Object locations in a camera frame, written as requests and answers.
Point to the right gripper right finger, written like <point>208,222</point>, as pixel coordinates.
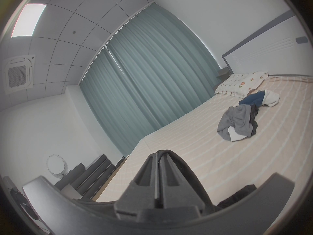
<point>176,192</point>

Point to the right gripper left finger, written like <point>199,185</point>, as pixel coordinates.
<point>144,192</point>

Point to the bed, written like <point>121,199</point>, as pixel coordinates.
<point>207,160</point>

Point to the pile of clothes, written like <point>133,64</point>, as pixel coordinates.
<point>239,121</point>

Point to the black chest of drawers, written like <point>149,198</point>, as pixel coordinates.
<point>95,177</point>

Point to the round white mirror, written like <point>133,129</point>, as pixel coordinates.
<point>56,165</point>

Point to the blue-green curtain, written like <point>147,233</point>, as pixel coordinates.
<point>146,77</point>

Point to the white printed pillow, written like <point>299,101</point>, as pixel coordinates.
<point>242,83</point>

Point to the grey bedside table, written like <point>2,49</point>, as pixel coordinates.
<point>223,73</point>

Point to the ceiling air conditioner vent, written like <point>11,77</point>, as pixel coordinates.
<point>19,73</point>

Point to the ceiling light panel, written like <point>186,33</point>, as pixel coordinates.
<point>28,21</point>

